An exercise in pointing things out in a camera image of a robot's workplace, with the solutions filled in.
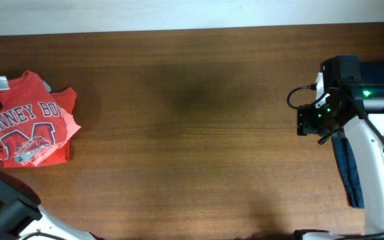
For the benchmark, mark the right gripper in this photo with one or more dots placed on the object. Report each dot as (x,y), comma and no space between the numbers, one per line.
(305,124)

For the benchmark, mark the orange-red printed t-shirt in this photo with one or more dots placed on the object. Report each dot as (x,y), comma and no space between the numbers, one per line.
(30,119)

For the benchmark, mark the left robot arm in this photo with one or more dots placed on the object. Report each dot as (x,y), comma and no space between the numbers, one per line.
(23,217)

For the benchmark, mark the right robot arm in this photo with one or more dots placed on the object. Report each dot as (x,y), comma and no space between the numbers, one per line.
(349,111)

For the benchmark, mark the red folded shirt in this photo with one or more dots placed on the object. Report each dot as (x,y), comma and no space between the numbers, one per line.
(66,100)

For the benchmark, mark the grey crumpled shirt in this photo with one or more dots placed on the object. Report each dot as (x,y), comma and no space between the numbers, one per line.
(48,88)

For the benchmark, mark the navy blue garment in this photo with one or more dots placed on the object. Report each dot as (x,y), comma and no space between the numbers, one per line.
(374,73)

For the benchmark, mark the salmon pink folded shirt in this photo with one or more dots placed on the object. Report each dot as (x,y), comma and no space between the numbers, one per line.
(58,153)

